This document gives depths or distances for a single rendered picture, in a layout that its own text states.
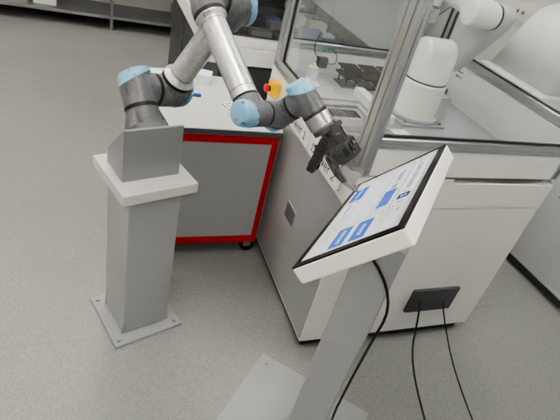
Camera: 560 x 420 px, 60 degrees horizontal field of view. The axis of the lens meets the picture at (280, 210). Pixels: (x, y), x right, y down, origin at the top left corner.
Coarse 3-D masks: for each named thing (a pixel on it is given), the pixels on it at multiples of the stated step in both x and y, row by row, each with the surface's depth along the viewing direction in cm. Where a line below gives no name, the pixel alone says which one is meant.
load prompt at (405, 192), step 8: (424, 160) 135; (416, 168) 132; (424, 168) 128; (408, 176) 130; (416, 176) 126; (408, 184) 123; (416, 184) 119; (400, 192) 120; (408, 192) 116; (400, 200) 115
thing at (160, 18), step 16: (0, 0) 467; (16, 0) 477; (32, 0) 488; (64, 0) 510; (80, 0) 522; (112, 0) 493; (96, 16) 497; (112, 16) 502; (128, 16) 514; (144, 16) 526; (160, 16) 539
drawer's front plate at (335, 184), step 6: (312, 138) 195; (318, 138) 190; (312, 150) 195; (324, 162) 186; (324, 168) 186; (324, 174) 186; (330, 174) 181; (330, 180) 181; (336, 180) 177; (336, 186) 177
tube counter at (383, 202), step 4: (396, 184) 130; (388, 188) 130; (392, 188) 128; (396, 188) 126; (388, 192) 126; (392, 192) 124; (384, 196) 126; (388, 196) 124; (392, 196) 121; (380, 200) 125; (384, 200) 122; (388, 200) 120; (380, 204) 121; (384, 204) 119; (376, 208) 120; (380, 208) 118; (384, 208) 116; (372, 212) 118; (376, 212) 117
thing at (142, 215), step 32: (96, 160) 172; (128, 192) 160; (160, 192) 165; (192, 192) 175; (128, 224) 171; (160, 224) 180; (128, 256) 179; (160, 256) 190; (128, 288) 190; (160, 288) 201; (128, 320) 201; (160, 320) 214
